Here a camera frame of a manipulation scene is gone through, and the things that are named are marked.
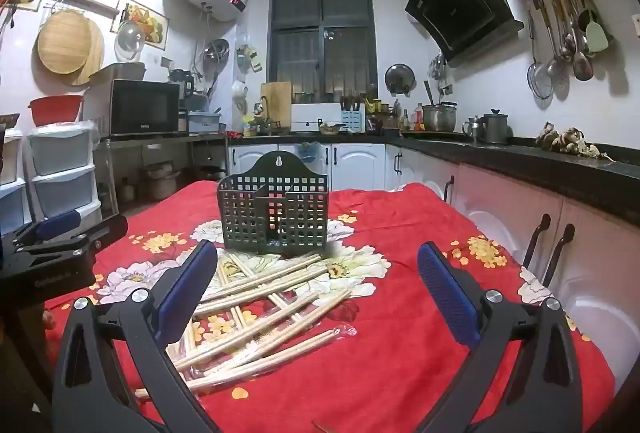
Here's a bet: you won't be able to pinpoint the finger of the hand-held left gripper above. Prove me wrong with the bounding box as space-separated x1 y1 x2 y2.
11 210 83 246
15 216 129 264

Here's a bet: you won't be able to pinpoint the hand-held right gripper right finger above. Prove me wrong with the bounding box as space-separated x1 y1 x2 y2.
416 240 583 433

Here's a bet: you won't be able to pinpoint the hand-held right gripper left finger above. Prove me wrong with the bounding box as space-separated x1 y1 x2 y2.
52 239 219 433

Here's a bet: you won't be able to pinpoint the pile of wooden chopsticks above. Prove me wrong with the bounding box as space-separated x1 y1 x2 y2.
135 250 353 401

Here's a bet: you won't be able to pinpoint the dark green utensil basket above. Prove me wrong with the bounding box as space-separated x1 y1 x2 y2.
216 150 329 259

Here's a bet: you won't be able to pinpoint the row of hanging kitchen utensils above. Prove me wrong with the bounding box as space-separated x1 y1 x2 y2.
526 0 613 100

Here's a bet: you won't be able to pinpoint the pastel plastic drawer tower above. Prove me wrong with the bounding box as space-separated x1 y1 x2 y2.
0 128 27 236

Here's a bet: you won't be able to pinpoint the old metal pot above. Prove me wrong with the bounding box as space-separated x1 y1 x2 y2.
141 163 181 201

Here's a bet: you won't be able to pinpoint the grey plastic drawer tower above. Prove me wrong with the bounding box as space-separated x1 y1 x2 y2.
26 123 103 221

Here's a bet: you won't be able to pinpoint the red floral tablecloth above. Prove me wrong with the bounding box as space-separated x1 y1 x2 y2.
44 180 616 433

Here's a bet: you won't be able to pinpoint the metal shelf rack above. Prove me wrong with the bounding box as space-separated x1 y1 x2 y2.
92 133 228 214

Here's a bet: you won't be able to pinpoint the clear plastic wrapper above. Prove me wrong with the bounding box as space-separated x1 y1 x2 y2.
320 324 358 344

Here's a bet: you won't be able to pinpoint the red plastic basin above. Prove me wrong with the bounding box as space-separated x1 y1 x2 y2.
27 95 84 126

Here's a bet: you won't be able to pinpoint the black microwave oven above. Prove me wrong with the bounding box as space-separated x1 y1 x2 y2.
82 79 182 139

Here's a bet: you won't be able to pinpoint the blue dish tray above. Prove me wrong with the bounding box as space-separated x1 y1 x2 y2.
187 110 222 134

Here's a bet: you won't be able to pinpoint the grey box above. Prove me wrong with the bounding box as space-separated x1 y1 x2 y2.
89 62 147 86

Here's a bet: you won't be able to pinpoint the black blender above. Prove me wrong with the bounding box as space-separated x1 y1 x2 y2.
168 69 196 134

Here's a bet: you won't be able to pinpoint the white kitchen base cabinets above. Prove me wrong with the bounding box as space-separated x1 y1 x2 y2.
227 142 640 414

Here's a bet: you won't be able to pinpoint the black kitchen countertop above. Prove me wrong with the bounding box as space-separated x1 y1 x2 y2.
227 133 640 226

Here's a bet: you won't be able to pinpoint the round wooden cutting board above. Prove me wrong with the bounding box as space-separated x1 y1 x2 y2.
70 16 106 86

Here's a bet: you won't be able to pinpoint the tall steel canister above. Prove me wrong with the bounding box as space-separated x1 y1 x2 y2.
481 109 512 145

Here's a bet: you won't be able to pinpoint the round bamboo tray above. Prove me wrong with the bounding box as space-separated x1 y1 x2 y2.
37 9 93 75

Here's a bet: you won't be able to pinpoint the steel stockpot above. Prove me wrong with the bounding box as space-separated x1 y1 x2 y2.
421 102 458 133

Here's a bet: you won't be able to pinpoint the blue plastic bag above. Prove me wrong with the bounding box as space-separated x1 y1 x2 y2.
295 140 321 164

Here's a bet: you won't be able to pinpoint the row of sauce bottles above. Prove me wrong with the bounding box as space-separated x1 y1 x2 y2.
400 103 425 131

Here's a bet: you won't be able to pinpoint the glass pot lid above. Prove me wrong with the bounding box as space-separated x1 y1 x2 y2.
114 20 147 62

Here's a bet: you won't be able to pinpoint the white plastic colander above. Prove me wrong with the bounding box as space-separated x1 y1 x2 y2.
231 80 249 114

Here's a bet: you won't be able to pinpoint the dark condiment rack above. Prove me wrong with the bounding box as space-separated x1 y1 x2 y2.
365 97 401 135

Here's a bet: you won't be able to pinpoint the curved sink faucet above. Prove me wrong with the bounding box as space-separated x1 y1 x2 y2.
257 96 273 134

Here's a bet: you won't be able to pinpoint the heap of ginger roots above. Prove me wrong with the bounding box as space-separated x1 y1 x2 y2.
535 122 616 162

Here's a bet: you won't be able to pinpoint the rectangular wooden cutting board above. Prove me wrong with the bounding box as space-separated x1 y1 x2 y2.
260 82 292 128

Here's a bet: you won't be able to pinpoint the hanging steel bowls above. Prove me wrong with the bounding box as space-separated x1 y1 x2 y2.
201 38 231 64

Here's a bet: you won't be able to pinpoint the white countertop appliance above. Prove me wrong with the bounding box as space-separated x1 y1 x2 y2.
291 102 351 132

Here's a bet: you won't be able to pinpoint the green hanging storage holder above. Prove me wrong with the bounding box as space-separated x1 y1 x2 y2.
236 44 263 74

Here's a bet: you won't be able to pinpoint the dark pot lid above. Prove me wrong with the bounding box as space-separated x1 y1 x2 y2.
384 63 417 96

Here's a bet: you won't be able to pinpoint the row of glass jars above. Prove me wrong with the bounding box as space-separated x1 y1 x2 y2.
295 90 342 104

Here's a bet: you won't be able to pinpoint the dark barred window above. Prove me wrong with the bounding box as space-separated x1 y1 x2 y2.
267 0 378 86

